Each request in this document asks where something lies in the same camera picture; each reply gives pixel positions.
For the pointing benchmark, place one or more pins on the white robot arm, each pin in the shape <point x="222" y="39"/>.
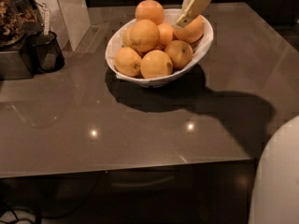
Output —
<point x="275" y="196"/>

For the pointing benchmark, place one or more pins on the left hidden orange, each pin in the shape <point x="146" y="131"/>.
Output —
<point x="126" y="37"/>

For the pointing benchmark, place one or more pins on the white bowl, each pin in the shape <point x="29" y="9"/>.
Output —
<point x="200" y="49"/>

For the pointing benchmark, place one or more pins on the black mesh cup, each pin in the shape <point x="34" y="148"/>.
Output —
<point x="46" y="52"/>

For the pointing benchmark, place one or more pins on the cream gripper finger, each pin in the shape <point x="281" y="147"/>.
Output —
<point x="190" y="10"/>

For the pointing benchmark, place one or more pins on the middle hidden orange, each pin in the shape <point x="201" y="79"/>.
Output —
<point x="166" y="35"/>

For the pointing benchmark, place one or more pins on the dark metal box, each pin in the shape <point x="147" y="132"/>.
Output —
<point x="16" y="61"/>

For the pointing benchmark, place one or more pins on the white paper bag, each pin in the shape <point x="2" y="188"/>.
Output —
<point x="69" y="20"/>

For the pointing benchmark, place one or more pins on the hidden orange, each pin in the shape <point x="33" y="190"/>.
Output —
<point x="166" y="35"/>
<point x="126" y="37"/>

